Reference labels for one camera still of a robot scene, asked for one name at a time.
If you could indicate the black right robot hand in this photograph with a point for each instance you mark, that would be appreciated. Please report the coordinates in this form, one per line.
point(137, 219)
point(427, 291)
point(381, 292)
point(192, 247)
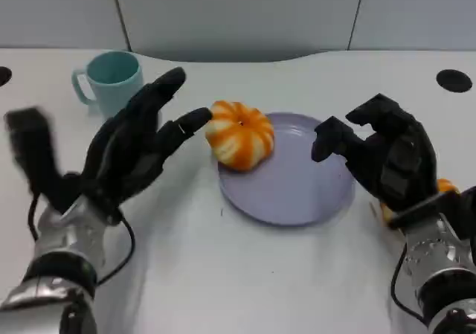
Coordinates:
point(401, 159)

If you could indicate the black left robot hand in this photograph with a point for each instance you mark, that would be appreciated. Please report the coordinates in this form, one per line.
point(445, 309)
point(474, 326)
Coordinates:
point(126, 155)

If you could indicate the orange white toy bread roll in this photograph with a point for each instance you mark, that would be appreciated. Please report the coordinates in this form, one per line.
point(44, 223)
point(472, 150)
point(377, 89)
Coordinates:
point(447, 186)
point(241, 137)

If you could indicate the pale green mug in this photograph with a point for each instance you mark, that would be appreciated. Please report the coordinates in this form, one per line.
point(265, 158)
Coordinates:
point(111, 88)

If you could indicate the black table grommet hole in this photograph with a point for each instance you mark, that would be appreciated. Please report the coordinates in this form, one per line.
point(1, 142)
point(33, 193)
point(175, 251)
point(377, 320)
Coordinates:
point(4, 76)
point(453, 81)

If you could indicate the lilac plate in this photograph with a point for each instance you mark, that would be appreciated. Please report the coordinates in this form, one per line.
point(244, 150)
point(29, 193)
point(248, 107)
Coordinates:
point(290, 185)

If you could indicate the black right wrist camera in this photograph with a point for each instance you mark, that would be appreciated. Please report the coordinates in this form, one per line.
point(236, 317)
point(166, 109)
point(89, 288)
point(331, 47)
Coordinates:
point(466, 215)

